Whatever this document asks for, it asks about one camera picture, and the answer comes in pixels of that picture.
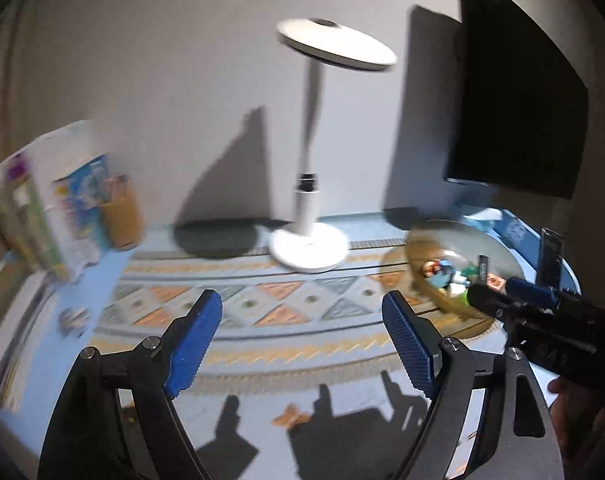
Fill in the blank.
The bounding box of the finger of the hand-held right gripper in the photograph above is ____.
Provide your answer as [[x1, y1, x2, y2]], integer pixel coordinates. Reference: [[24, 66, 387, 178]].
[[467, 282, 520, 321], [505, 277, 560, 308]]

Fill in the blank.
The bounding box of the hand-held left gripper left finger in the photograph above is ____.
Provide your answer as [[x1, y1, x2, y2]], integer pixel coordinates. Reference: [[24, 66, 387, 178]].
[[37, 289, 223, 480]]

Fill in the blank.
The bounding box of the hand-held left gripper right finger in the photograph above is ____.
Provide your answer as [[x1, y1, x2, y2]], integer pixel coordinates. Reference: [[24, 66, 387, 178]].
[[382, 290, 565, 480]]

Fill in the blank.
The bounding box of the red black-haired action figure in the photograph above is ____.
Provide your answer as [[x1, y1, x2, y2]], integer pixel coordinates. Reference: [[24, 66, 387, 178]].
[[421, 259, 458, 291]]

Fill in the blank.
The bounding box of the amber ribbed glass bowl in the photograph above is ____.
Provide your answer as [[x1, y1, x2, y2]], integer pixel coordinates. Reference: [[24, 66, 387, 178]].
[[405, 220, 525, 321]]

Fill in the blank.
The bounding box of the person's right hand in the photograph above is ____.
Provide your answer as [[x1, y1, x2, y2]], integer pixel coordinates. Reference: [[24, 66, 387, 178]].
[[547, 377, 605, 466]]

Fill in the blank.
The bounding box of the black upright stand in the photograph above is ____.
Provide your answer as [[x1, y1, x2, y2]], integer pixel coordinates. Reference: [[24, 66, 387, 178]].
[[537, 227, 565, 288]]

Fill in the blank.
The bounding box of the blue printed box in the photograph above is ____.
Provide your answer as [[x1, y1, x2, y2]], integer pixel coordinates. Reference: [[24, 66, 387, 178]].
[[462, 207, 543, 261]]

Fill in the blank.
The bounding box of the patterned woven mat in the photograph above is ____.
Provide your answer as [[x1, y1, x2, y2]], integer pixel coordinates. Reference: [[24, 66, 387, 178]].
[[90, 232, 513, 480]]

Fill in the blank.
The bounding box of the white desk lamp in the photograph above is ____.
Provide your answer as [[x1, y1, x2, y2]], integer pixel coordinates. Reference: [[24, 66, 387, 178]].
[[269, 17, 398, 275]]

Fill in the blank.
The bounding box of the wooden pen holder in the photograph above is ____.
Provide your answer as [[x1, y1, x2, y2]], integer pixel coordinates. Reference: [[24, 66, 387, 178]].
[[101, 175, 144, 251]]

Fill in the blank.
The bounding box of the black monitor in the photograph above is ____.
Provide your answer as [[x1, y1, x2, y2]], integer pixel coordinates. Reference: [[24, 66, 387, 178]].
[[445, 0, 590, 200]]

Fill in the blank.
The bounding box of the row of books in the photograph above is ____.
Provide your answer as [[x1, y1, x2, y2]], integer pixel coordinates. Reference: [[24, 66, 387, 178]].
[[0, 120, 110, 283]]

